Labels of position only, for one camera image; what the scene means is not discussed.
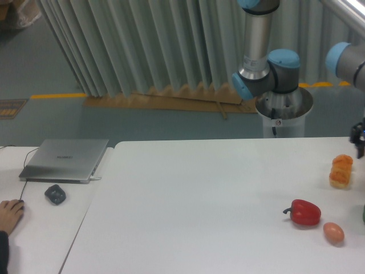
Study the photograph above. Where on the dark sleeve forearm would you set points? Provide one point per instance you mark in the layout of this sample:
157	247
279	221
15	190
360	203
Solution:
4	252

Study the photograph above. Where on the brown egg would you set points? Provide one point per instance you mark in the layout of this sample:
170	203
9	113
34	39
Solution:
333	232

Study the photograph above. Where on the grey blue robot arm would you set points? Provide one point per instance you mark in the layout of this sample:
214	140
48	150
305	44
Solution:
273	78

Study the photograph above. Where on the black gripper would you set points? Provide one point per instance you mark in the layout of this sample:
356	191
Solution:
357	137

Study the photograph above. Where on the orange bread loaf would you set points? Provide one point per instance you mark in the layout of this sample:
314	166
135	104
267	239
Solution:
340	173

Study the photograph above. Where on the grey pleated curtain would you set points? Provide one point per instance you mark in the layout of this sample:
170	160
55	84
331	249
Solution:
131	46

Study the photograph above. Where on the black computer mouse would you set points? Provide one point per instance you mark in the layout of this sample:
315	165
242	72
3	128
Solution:
22	208

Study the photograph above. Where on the silver closed laptop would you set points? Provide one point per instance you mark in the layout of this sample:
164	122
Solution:
65	160

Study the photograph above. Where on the black small controller device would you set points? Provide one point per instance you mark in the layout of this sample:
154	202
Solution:
55	194

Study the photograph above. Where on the person's hand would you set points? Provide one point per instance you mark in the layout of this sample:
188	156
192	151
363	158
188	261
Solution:
10	216

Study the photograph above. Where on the red bell pepper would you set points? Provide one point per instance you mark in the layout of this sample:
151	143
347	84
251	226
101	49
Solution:
303	212

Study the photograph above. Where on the brown cardboard sheet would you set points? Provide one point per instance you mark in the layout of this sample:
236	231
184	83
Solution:
223	100

